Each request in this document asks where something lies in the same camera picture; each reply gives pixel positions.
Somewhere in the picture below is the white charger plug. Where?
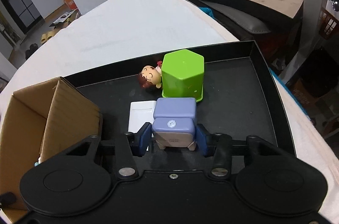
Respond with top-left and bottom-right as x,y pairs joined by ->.
128,101 -> 156,133

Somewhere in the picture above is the purple cube bunny toy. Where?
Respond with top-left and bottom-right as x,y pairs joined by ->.
152,98 -> 196,151

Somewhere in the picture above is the brown haired doll figurine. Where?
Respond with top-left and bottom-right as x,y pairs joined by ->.
138,61 -> 162,90

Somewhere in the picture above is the green hexagonal container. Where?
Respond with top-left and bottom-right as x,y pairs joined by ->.
161,49 -> 204,102

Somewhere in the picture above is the brown cardboard box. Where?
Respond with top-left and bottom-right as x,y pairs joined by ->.
1,77 -> 101,222

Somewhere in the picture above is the black shallow tray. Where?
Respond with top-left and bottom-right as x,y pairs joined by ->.
66,41 -> 295,154

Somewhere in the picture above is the white bed sheet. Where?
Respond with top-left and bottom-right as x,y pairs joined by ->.
1,0 -> 338,223

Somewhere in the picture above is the yellow slippers pair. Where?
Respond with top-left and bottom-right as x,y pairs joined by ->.
41,30 -> 56,44

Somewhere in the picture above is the black slippers pair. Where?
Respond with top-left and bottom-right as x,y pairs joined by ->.
25,43 -> 39,60

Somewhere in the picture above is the open cardboard box on floor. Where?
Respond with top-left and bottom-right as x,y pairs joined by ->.
49,9 -> 79,29

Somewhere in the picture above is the orange carton box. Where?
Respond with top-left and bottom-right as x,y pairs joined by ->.
64,0 -> 78,10

